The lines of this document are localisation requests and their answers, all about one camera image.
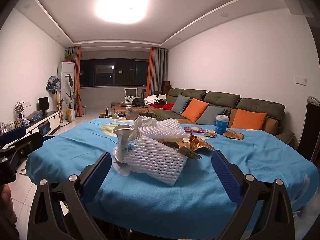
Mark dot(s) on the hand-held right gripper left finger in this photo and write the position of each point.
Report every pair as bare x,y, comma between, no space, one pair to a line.
97,177

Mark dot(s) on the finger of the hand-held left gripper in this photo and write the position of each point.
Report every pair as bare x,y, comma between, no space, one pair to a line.
13,133
33,141

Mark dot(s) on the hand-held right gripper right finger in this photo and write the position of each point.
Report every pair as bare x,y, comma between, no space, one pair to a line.
225,175

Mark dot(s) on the gold snack bag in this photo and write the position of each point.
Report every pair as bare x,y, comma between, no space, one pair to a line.
197,143

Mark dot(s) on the white foam net sleeve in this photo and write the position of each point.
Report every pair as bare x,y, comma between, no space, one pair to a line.
160,130
155,162

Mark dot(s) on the white tissue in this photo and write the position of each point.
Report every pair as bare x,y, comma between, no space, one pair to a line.
143,124

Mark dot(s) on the person's left hand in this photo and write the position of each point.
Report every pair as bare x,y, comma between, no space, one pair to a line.
5,202

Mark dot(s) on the white ceramic jar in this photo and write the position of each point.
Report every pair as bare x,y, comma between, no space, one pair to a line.
10,125

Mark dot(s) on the glassware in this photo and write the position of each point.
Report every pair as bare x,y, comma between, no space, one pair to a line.
2,127

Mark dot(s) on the blue and white jar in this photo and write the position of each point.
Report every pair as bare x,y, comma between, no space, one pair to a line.
25,122

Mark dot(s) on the white TV cabinet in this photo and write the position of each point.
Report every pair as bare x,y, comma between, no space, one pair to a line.
50,122

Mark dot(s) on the blue patterned plate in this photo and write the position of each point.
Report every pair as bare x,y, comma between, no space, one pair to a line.
36,115

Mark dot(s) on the vase with dry branches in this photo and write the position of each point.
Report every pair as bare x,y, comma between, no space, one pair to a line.
19,107

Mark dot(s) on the blue floral tablecloth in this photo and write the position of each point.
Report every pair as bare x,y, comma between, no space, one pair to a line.
200,197

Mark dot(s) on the black monitor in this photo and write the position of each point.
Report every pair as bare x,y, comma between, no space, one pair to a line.
43,103

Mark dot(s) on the brown snack packet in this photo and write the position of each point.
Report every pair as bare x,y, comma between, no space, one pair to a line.
233,134

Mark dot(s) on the small clear snack packet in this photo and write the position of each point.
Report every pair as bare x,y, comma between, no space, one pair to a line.
210,133

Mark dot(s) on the blue cup with white lid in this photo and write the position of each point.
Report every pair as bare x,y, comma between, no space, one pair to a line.
221,124

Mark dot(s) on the maroon snack packet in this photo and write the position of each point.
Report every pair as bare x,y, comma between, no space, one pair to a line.
193,129

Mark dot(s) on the tall leafy floor plant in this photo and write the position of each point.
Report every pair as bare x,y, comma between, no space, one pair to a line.
71,97

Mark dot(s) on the orange cushion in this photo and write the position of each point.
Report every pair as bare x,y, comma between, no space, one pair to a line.
195,110
247,121

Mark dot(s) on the small silver bin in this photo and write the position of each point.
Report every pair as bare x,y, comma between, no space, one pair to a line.
83,110

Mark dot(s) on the fan with blue cover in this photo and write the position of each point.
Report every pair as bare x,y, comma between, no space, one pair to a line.
53,85

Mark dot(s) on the grey-blue cushion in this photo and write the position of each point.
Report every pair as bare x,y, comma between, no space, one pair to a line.
211,115
180,105

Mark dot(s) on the jars and cans cluster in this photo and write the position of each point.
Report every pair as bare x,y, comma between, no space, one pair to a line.
115,116

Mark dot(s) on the white standing air conditioner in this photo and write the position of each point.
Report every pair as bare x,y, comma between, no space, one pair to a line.
63,80

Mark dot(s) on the clear snack container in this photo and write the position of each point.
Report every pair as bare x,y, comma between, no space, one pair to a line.
131,113

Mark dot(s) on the orange and grey curtain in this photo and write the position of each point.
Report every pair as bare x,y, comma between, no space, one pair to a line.
77,80
155,70

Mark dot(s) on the green and brown sofa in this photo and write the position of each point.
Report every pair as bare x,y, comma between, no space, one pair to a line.
220,97

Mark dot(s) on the black clothes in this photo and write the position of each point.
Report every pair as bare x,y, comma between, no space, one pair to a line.
138,101

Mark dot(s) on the red cloth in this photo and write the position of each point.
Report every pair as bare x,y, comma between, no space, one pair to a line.
168,106

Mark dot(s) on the white office chair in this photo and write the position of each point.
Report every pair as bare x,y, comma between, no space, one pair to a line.
130,93

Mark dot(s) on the small potted plant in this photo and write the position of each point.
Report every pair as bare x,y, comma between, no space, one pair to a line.
68,57

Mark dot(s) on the dark folded chair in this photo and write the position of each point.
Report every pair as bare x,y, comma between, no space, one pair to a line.
308,127

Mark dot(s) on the white clothes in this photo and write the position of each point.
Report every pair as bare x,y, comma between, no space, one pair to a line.
155,98

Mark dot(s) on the dark window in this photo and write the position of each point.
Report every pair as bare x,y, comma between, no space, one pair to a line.
112,72

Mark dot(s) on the dark wooden cabinet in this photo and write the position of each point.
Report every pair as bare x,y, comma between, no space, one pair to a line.
165,86

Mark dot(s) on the round ceiling light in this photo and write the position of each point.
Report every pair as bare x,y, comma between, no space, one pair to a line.
122,0

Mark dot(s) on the gold picture frame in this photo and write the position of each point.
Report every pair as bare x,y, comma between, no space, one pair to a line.
18,123

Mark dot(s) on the white wall socket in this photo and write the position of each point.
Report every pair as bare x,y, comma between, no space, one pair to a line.
28,103

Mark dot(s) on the white wall switch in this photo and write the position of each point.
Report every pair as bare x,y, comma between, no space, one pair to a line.
300,80

